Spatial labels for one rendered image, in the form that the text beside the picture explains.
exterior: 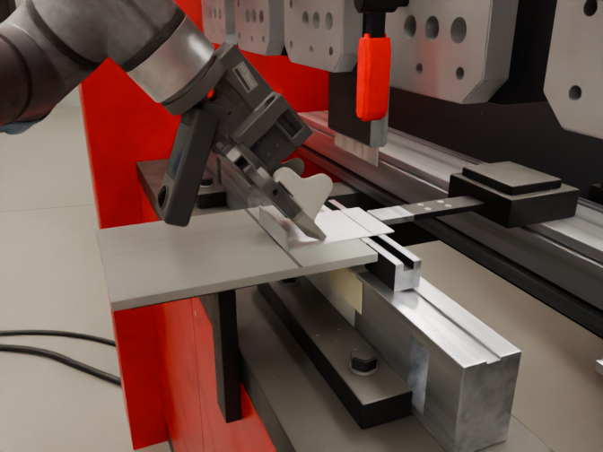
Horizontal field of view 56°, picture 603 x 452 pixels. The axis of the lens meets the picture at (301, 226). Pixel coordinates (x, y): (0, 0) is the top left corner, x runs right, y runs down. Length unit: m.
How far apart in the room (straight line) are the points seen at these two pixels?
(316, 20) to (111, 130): 0.89
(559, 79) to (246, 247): 0.36
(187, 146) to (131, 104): 0.89
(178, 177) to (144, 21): 0.14
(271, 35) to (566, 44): 0.46
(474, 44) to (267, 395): 0.38
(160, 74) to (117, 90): 0.90
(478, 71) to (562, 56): 0.07
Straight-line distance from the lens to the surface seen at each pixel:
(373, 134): 0.58
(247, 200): 0.95
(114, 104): 1.42
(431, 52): 0.43
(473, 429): 0.53
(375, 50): 0.44
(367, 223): 0.65
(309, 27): 0.62
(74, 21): 0.51
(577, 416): 2.10
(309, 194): 0.57
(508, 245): 0.80
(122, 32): 0.51
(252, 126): 0.54
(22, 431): 2.05
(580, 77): 0.33
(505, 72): 0.40
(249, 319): 0.71
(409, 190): 0.97
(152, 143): 1.44
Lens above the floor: 1.24
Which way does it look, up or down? 22 degrees down
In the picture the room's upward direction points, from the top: straight up
